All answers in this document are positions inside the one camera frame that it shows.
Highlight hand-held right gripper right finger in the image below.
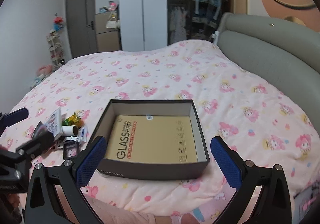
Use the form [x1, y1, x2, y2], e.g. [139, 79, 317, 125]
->
[210, 136, 293, 224]

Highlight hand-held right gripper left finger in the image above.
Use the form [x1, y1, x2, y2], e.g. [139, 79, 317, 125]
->
[25, 136, 108, 224]

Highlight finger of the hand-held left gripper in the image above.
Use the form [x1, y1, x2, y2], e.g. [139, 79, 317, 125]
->
[15, 128, 54, 158]
[0, 107, 29, 134]

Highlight black card with pink ring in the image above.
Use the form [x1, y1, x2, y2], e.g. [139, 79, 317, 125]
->
[32, 121, 48, 139]

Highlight illustrated comic booklet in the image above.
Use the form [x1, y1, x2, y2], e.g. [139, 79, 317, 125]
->
[46, 107, 63, 141]

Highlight small black box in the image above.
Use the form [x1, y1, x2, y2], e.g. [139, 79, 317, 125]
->
[62, 140, 81, 161]

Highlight white paper roll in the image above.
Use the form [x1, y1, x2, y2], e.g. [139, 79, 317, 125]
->
[62, 125, 80, 137]

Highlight black cardboard box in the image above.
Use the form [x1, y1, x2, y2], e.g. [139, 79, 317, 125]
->
[95, 99, 210, 181]

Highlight blue white wipes packet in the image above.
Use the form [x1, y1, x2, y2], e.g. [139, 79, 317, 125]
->
[77, 126, 88, 143]

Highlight green yellow snack packet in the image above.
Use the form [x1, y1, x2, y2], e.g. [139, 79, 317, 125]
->
[62, 111, 84, 127]

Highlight pink plush toys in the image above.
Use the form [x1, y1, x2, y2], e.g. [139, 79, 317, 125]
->
[31, 65, 53, 87]

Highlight tan flat package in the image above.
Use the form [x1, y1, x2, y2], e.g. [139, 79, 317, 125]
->
[104, 115, 198, 164]

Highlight white shelf rack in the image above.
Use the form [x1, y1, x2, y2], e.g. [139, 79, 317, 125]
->
[47, 32, 66, 67]

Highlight dark printed cloth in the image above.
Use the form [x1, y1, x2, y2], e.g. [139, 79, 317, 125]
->
[294, 181, 320, 224]

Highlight pink printed blanket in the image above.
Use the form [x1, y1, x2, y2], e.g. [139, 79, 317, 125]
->
[0, 40, 320, 224]

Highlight red blue plush toy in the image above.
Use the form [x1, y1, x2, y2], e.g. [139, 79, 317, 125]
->
[53, 15, 64, 31]

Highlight grey door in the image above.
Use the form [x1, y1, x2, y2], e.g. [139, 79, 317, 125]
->
[65, 0, 97, 59]

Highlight grey padded headboard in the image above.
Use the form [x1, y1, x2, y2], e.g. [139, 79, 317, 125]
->
[216, 12, 320, 197]

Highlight white handbag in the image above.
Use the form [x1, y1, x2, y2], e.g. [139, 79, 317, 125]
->
[106, 17, 118, 30]

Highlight white hanging dress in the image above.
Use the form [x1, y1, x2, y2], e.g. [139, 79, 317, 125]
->
[170, 6, 188, 42]

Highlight white wardrobe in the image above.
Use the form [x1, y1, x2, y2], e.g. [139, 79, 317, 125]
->
[118, 0, 168, 52]

